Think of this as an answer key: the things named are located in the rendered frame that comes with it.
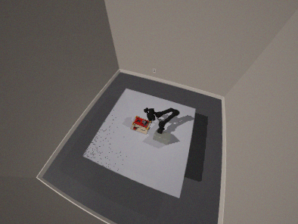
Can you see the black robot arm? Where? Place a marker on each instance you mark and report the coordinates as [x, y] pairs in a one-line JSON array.
[[159, 114]]

